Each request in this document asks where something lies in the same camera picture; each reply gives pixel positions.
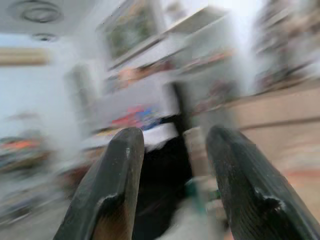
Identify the round ceiling light fixture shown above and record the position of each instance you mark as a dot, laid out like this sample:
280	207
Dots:
37	12

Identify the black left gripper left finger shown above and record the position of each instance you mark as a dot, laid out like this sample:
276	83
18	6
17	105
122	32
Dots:
110	180

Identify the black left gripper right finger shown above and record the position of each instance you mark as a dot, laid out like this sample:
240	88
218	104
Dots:
240	175

